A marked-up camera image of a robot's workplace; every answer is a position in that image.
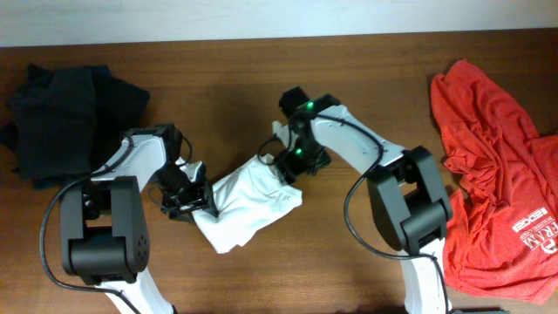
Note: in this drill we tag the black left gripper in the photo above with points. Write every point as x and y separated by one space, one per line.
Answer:
192 201

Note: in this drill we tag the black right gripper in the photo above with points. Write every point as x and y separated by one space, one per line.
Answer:
290 170

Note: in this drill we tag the white t-shirt with robot print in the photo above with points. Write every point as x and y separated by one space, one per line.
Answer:
249 199

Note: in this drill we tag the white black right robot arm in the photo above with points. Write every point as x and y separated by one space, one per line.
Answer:
409 203

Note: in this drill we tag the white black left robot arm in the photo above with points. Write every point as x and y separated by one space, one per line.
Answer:
103 229

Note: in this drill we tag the black folded clothes pile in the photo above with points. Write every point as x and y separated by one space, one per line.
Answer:
67 122

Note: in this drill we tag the red t-shirt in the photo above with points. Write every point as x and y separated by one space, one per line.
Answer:
502 239

